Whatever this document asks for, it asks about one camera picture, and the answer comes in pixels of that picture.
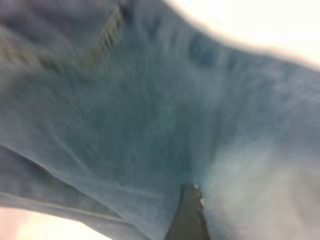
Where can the blue denim shorts with print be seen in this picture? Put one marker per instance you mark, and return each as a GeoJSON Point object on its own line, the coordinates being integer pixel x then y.
{"type": "Point", "coordinates": [150, 112]}

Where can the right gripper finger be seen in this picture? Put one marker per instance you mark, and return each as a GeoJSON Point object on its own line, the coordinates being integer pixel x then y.
{"type": "Point", "coordinates": [190, 217]}

